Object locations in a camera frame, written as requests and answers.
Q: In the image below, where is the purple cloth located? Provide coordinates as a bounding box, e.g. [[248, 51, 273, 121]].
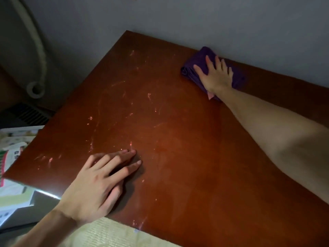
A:
[[181, 46, 246, 102]]

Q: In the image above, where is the white pipe collar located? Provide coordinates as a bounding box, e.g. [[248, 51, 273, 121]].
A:
[[25, 81, 46, 99]]

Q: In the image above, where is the white insulated pipe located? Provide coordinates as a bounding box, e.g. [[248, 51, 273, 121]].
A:
[[8, 0, 48, 93]]

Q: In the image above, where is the person's right forearm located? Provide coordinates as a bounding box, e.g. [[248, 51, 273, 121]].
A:
[[213, 86, 329, 205]]

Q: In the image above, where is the brown wooden table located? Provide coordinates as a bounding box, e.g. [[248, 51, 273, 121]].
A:
[[2, 30, 329, 247]]

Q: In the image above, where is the dark grey cabinet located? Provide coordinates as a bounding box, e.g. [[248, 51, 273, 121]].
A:
[[0, 101, 61, 231]]

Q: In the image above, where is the white magazine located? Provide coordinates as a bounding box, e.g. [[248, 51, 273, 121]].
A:
[[0, 125, 46, 139]]

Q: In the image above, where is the brown curtain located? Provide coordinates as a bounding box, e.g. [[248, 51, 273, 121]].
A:
[[0, 67, 26, 111]]

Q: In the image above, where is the person's left hand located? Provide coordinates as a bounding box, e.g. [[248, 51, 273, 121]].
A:
[[55, 149, 142, 227]]

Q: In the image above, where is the person's right hand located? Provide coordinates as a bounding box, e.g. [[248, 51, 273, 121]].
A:
[[193, 55, 234, 97]]

